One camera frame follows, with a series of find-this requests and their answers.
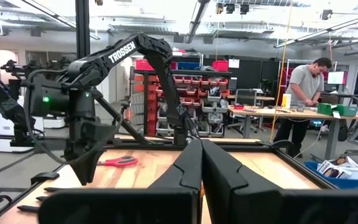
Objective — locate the blue plastic bin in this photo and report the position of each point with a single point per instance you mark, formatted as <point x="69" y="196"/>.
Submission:
<point x="337" y="183"/>

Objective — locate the lit computer monitor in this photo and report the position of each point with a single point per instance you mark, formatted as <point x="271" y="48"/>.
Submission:
<point x="336" y="77"/>

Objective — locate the blue plastic crate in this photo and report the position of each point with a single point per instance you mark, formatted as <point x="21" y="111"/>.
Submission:
<point x="188" y="65"/>

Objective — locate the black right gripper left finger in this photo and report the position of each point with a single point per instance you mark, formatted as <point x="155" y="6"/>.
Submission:
<point x="120" y="207"/>

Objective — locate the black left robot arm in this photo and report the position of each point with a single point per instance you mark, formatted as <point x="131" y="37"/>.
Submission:
<point x="120" y="53"/>

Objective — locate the red plastic crate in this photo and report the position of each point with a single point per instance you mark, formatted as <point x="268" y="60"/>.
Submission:
<point x="220" y="66"/>
<point x="144" y="64"/>

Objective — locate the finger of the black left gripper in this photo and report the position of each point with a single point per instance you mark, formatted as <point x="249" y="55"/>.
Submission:
<point x="81" y="169"/>
<point x="93" y="166"/>

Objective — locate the black background robot arm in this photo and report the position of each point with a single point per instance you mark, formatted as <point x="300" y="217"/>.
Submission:
<point x="2" y="96"/>

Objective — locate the person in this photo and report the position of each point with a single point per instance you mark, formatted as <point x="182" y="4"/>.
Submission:
<point x="306" y="84"/>

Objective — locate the yellow and white box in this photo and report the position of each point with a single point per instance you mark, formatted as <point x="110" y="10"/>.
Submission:
<point x="286" y="101"/>

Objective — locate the black frame clamp bracket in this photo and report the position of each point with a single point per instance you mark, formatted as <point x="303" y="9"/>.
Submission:
<point x="43" y="177"/>

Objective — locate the wooden work table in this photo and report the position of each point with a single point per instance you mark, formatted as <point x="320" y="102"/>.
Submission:
<point x="266" y="112"/>

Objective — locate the parts shelf with red bins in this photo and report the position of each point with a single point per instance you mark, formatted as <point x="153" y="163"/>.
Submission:
<point x="191" y="93"/>

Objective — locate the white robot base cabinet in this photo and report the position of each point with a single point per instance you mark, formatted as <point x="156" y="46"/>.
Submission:
<point x="5" y="130"/>

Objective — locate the white printed package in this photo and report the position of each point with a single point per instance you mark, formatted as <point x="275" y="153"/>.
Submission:
<point x="340" y="169"/>

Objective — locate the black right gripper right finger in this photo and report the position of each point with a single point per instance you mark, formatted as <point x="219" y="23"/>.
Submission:
<point x="275" y="207"/>

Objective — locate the green storage box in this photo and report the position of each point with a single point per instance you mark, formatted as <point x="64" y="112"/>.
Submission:
<point x="346" y="110"/>
<point x="326" y="109"/>

